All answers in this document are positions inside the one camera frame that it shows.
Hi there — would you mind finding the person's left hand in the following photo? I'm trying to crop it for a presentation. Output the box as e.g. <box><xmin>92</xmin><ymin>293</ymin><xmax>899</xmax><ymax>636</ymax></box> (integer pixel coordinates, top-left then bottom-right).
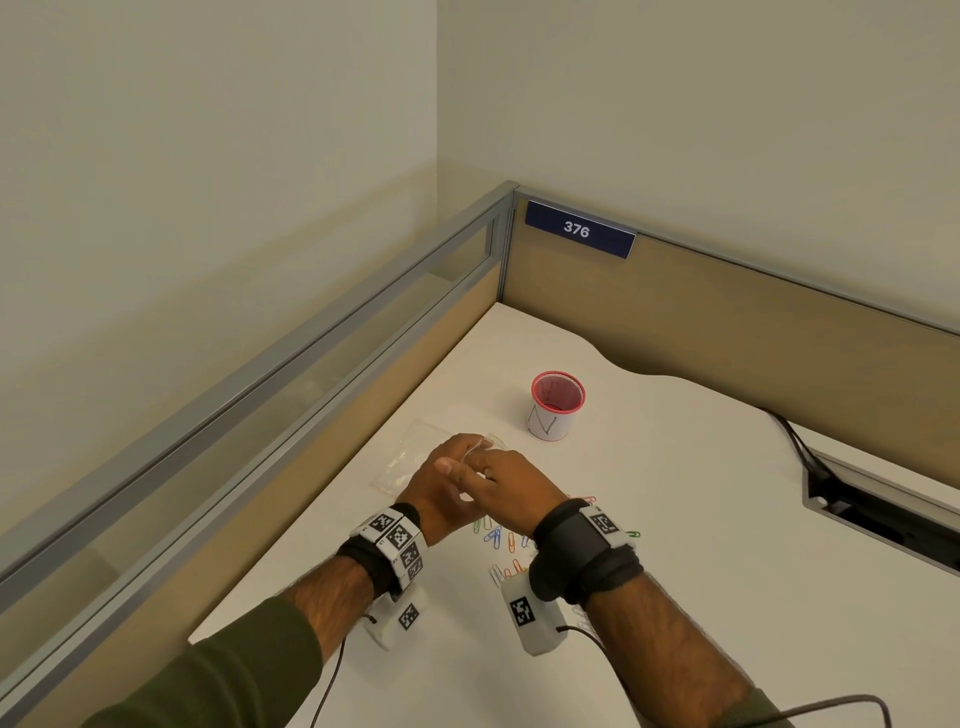
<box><xmin>395</xmin><ymin>433</ymin><xmax>490</xmax><ymax>546</ymax></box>

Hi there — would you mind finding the person's right hand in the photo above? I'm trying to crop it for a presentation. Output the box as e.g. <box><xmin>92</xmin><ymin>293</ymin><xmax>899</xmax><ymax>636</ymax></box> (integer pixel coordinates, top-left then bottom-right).
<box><xmin>435</xmin><ymin>448</ymin><xmax>569</xmax><ymax>538</ymax></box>

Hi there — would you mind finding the clear plastic bag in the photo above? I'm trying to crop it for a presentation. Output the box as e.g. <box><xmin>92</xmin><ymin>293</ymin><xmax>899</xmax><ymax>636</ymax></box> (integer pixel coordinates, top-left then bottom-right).
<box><xmin>373</xmin><ymin>417</ymin><xmax>513</xmax><ymax>498</ymax></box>

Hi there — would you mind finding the person's left forearm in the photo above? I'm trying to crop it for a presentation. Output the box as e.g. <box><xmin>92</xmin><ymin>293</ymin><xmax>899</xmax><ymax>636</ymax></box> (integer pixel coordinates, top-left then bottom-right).
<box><xmin>81</xmin><ymin>553</ymin><xmax>378</xmax><ymax>728</ymax></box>

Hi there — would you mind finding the person's right forearm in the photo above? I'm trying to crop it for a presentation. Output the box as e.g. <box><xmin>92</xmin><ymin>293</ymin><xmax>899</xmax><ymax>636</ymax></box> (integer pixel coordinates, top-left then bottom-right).
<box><xmin>583</xmin><ymin>570</ymin><xmax>798</xmax><ymax>728</ymax></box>

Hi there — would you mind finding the pile of coloured paper clips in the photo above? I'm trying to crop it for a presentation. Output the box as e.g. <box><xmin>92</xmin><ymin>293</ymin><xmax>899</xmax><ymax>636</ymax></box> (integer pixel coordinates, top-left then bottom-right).
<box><xmin>471</xmin><ymin>493</ymin><xmax>643</xmax><ymax>588</ymax></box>

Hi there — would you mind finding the red mesh cup white label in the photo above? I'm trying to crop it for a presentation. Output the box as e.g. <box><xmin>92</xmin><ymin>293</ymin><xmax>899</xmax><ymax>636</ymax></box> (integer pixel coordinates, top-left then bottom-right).
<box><xmin>525</xmin><ymin>369</ymin><xmax>588</xmax><ymax>444</ymax></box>

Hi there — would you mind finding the black wristband with white markers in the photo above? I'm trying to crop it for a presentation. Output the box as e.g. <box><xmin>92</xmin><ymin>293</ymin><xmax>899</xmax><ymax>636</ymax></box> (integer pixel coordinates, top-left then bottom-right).
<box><xmin>335</xmin><ymin>503</ymin><xmax>429</xmax><ymax>601</ymax></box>

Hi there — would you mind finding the grey framed glass partition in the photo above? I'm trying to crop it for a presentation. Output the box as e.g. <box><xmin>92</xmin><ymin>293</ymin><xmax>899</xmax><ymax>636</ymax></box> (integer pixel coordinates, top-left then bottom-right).
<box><xmin>0</xmin><ymin>180</ymin><xmax>520</xmax><ymax>728</ymax></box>

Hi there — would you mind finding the blue desk sign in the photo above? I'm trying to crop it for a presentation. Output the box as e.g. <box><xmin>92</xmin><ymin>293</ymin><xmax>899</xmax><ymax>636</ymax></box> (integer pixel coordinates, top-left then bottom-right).
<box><xmin>524</xmin><ymin>198</ymin><xmax>638</xmax><ymax>261</ymax></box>

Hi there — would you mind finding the wooden desk partition panel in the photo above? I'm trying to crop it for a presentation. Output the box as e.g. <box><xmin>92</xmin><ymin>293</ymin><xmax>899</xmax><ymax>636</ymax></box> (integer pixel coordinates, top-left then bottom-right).
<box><xmin>496</xmin><ymin>196</ymin><xmax>960</xmax><ymax>489</ymax></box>

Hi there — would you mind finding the black wrist strap with marker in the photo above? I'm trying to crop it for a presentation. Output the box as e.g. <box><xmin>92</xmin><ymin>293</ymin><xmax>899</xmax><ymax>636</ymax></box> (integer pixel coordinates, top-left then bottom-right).
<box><xmin>528</xmin><ymin>498</ymin><xmax>646</xmax><ymax>609</ymax></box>

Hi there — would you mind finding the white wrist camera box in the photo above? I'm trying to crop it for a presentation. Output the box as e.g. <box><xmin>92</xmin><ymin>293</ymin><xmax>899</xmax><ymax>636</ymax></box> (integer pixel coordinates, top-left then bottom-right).
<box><xmin>500</xmin><ymin>573</ymin><xmax>574</xmax><ymax>658</ymax></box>
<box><xmin>364</xmin><ymin>585</ymin><xmax>423</xmax><ymax>652</ymax></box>

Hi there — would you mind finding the thin black camera cable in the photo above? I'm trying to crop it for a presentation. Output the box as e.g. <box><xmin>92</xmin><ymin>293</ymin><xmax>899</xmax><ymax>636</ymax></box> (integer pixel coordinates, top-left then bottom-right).
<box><xmin>309</xmin><ymin>615</ymin><xmax>376</xmax><ymax>728</ymax></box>
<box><xmin>556</xmin><ymin>624</ymin><xmax>895</xmax><ymax>728</ymax></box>

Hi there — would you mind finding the black power cable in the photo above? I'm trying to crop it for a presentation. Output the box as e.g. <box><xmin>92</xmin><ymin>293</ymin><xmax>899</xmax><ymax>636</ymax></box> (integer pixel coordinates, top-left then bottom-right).
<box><xmin>757</xmin><ymin>406</ymin><xmax>841</xmax><ymax>481</ymax></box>

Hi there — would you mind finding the grey desk cable box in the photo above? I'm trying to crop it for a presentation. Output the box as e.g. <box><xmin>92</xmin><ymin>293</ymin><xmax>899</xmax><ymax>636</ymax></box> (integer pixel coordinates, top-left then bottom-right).
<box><xmin>801</xmin><ymin>450</ymin><xmax>960</xmax><ymax>579</ymax></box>

